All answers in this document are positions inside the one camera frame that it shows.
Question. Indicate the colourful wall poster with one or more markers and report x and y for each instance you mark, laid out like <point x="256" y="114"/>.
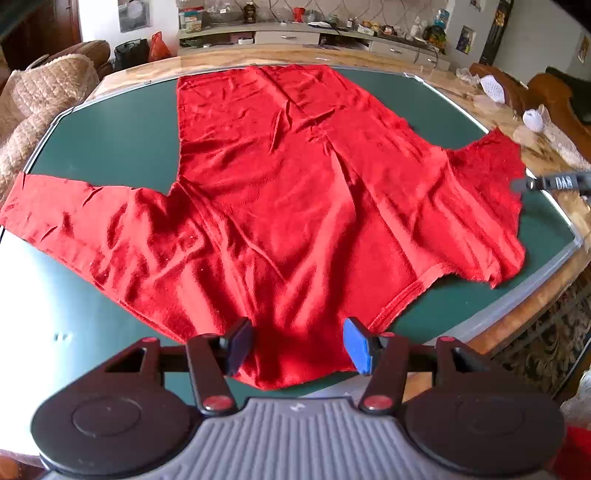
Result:
<point x="465" y="40"/>

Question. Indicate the dark wall hanging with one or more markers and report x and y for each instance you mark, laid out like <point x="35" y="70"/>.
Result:
<point x="496" y="32"/>

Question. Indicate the flat white crochet piece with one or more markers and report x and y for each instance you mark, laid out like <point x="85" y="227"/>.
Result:
<point x="493" y="88"/>

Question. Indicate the grey wall poster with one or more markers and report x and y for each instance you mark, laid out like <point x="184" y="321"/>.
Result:
<point x="134" y="16"/>

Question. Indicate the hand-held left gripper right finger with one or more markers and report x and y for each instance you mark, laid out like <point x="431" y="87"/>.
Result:
<point x="358" y="344"/>

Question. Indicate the beige lace chair cover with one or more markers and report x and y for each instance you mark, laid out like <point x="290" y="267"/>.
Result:
<point x="568" y="143"/>

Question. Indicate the large glass jar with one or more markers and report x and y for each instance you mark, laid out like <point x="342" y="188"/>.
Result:
<point x="190" y="19"/>

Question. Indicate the dark wooden door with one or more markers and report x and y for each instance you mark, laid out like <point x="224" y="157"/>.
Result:
<point x="37" y="32"/>

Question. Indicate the dark jar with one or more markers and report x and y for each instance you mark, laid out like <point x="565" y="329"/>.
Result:
<point x="250" y="13"/>

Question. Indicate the grey television cabinet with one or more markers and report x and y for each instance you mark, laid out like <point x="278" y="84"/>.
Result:
<point x="286" y="37"/>

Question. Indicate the patterned carpet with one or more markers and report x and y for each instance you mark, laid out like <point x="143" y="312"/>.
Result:
<point x="545" y="341"/>

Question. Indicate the brown leather armchair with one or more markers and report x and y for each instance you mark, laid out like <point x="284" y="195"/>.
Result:
<point x="551" y="92"/>

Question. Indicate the red shirt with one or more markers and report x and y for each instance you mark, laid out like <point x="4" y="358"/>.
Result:
<point x="286" y="194"/>

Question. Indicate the beige quilted sofa cover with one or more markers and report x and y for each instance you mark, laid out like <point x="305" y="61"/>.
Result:
<point x="41" y="92"/>

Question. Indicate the black bag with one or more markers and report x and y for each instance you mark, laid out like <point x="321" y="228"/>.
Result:
<point x="131" y="55"/>

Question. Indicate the red cup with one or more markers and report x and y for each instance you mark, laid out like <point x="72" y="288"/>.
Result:
<point x="298" y="14"/>

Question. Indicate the red plastic bag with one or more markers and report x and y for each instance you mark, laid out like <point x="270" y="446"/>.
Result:
<point x="159" y="48"/>

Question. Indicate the clear plastic bag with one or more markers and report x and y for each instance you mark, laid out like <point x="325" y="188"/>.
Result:
<point x="467" y="76"/>

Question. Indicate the colourful toy figure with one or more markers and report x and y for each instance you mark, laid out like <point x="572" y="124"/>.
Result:
<point x="435" y="32"/>

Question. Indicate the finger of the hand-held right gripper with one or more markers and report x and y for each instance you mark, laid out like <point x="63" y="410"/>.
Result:
<point x="554" y="182"/>

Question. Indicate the round white crochet piece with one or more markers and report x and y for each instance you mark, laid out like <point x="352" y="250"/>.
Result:
<point x="534" y="120"/>

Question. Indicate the brown leather sofa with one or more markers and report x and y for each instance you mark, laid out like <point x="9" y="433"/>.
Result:
<point x="94" y="50"/>

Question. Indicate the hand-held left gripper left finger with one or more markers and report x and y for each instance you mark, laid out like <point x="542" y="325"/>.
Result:
<point x="239" y="346"/>

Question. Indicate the green mat with silver frame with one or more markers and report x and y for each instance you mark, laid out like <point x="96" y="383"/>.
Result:
<point x="115" y="134"/>

